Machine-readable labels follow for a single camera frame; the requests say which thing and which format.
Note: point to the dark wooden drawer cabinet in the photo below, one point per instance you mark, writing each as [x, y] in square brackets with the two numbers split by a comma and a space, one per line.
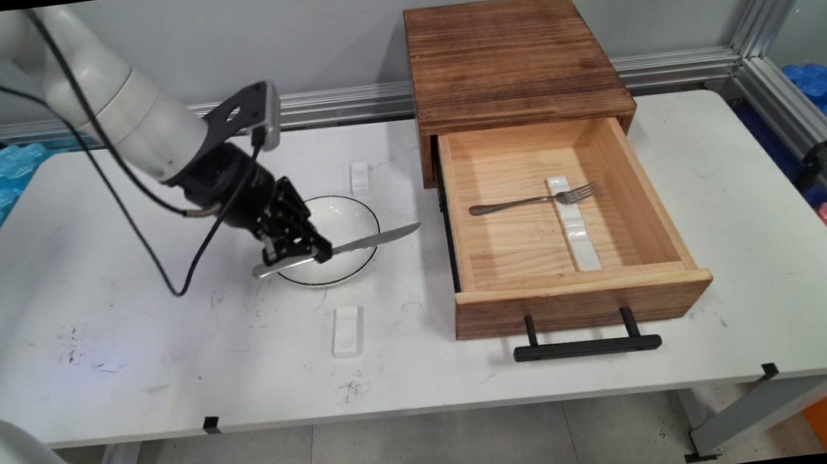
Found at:
[510, 53]

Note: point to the horizontal aluminium frame rail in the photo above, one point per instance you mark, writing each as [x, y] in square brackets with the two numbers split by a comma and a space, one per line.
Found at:
[339, 105]

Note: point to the light wooden drawer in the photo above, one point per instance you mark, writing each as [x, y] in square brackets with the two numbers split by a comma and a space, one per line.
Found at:
[582, 302]

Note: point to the small black table clip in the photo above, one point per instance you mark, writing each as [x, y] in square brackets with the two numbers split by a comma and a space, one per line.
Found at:
[211, 425]
[769, 371]

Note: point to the long grey table leg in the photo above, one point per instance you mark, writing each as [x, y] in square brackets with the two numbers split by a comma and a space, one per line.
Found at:
[748, 416]

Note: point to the steel fork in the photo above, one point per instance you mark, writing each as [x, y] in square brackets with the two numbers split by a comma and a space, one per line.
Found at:
[503, 206]

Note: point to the long white ceramic cutlery rest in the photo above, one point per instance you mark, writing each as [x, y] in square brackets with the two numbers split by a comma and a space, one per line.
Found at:
[345, 331]

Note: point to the steel table knife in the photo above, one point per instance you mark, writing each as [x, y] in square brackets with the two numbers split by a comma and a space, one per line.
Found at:
[376, 237]

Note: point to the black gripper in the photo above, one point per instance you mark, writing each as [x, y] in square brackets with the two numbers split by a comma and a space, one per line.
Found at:
[232, 186]

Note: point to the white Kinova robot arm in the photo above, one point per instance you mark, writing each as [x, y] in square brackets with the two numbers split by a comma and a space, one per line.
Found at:
[125, 124]

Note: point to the short white ceramic cutlery rest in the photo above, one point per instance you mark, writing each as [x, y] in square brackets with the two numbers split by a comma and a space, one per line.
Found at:
[359, 178]

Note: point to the slanted aluminium frame rail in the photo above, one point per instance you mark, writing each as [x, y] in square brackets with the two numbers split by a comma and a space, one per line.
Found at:
[802, 122]

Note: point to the white bowl with black rim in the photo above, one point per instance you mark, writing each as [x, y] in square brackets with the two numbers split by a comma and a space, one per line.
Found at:
[343, 220]

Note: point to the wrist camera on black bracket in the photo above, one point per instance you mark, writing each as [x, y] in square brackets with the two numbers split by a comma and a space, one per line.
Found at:
[253, 99]

